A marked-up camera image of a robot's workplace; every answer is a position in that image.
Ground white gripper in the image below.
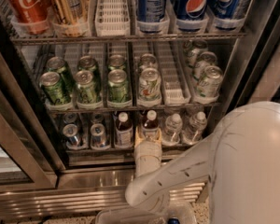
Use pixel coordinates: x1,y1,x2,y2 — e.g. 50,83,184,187
134,127,162,177

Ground brown bottle blue label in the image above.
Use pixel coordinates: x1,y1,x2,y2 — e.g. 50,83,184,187
141,110,159,140

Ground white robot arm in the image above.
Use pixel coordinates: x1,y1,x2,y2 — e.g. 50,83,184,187
125,102,280,224

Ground brown bottle left white cap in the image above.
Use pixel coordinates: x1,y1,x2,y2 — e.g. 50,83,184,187
116,112,133,148

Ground clear water bottle left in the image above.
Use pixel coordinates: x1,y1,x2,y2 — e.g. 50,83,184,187
161,113,183,147

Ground clear water bottle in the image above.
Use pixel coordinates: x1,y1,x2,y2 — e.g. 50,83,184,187
161,113,183,147
182,111,207,145

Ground clear water bottle right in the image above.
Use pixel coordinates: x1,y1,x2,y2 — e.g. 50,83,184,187
182,111,207,145

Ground blue bottle cap in bin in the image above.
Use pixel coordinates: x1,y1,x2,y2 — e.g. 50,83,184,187
167,217,180,224

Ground steel fridge base panel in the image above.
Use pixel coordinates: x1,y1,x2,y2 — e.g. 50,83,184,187
0,160,209,220

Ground fridge sliding glass door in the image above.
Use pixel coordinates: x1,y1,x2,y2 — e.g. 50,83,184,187
0,35,66,194

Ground silver blue can front right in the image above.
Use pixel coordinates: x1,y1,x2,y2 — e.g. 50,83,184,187
91,123,109,150

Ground silver blue can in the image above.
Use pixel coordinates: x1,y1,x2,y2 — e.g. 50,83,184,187
63,124,82,147
91,123,109,150

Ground white diet can front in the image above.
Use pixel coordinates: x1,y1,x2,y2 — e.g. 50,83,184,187
139,68,161,101

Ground white diet can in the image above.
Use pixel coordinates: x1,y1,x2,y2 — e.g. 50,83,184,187
138,53,158,73
139,68,161,101

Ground silver can back right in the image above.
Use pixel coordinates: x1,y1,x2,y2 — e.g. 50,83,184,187
90,113,105,124

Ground green can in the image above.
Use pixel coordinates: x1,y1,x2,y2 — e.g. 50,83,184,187
108,69,130,103
39,72,71,105
77,55,101,81
108,54,126,71
46,57,74,93
74,70,101,105

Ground white empty middle tray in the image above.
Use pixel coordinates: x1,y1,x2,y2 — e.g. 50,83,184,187
154,42,190,105

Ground white empty tray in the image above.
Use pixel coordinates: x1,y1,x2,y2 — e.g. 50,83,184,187
95,0,130,36
154,42,190,105

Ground white diet can back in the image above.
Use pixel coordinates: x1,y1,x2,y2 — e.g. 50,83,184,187
138,53,158,73

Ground white can right front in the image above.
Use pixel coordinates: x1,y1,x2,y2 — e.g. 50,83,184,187
195,65,223,98

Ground silver blue can front left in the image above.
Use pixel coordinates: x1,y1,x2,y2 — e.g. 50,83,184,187
63,124,82,147

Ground silver can back left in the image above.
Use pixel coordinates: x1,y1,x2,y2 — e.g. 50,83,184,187
63,113,81,129

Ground clear plastic bin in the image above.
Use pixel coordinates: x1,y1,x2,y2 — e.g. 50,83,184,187
95,201,197,224

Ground white can right middle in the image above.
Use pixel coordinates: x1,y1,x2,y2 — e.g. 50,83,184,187
192,51,217,81

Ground white can right back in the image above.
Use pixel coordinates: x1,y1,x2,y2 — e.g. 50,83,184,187
183,39,208,68

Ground green can front left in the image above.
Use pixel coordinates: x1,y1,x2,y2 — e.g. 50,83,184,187
39,72,71,105

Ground green can back left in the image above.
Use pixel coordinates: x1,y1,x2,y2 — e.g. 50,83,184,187
46,57,74,93

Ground white empty top tray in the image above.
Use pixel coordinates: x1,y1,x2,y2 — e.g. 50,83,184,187
95,0,130,36

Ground blue Pepsi can left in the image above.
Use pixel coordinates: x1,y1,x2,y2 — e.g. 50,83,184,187
135,0,166,34

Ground blue Pepsi can middle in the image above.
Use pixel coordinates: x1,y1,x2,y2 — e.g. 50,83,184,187
174,0,207,32

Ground gold soda can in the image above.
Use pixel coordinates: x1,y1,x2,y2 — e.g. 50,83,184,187
51,0,90,37

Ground red Coca-Cola can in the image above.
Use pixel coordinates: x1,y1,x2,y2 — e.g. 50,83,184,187
7,0,49,35

